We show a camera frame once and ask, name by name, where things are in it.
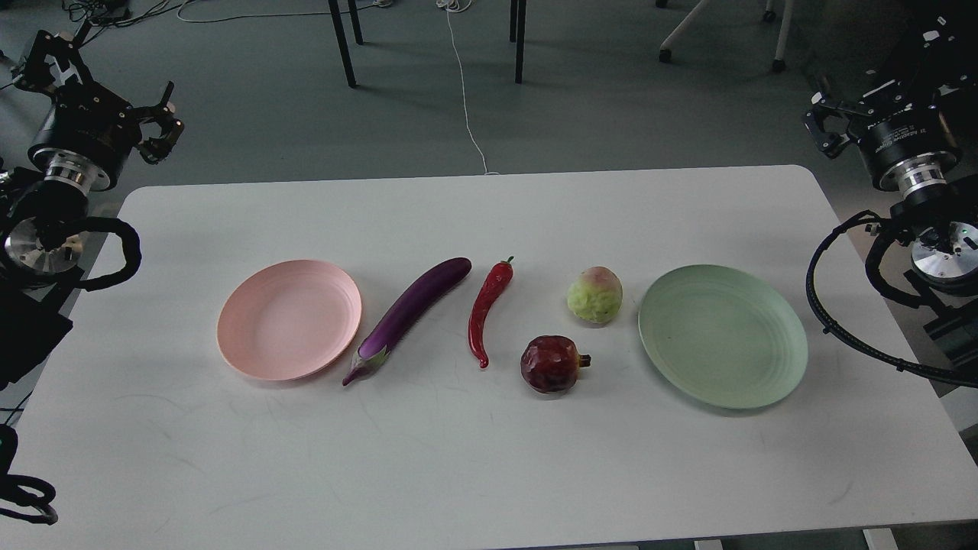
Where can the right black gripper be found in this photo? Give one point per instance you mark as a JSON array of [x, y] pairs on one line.
[[896, 137]]

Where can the black table leg right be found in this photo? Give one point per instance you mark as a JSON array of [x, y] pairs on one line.
[[517, 31]]

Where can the white office chair base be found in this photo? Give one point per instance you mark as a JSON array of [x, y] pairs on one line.
[[728, 31]]

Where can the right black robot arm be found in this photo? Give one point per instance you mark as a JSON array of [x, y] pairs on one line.
[[924, 252]]

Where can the pink plate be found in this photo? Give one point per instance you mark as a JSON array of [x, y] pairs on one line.
[[289, 320]]

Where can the purple eggplant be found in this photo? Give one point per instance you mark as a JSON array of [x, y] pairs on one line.
[[425, 291]]

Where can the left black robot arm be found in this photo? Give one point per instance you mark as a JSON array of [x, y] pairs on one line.
[[45, 214]]

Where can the dark red pomegranate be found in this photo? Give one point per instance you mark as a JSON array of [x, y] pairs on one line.
[[552, 364]]

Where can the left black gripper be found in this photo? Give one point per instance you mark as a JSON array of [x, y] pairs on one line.
[[92, 122]]

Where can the green plate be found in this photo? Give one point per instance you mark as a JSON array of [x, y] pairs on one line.
[[723, 336]]

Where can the red chili pepper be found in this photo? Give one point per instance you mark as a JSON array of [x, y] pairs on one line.
[[497, 280]]

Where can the black table leg left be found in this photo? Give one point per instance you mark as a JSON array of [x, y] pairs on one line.
[[339, 28]]

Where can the black table leg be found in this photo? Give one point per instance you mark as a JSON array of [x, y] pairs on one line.
[[517, 31], [339, 28]]

